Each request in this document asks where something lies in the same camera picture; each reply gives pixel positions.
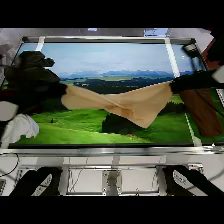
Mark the dark heap of clothes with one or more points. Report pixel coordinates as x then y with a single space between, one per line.
31 71

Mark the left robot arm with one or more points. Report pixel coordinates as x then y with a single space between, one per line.
33 182

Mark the white garment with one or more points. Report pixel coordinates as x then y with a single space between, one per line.
20 128

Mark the beige shirt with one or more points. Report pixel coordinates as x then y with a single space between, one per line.
140 103

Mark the brown garment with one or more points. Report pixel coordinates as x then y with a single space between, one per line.
203 113

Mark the silver frame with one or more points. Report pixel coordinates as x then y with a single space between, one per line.
110 151

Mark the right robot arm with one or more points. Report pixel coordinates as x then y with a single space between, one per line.
195 82

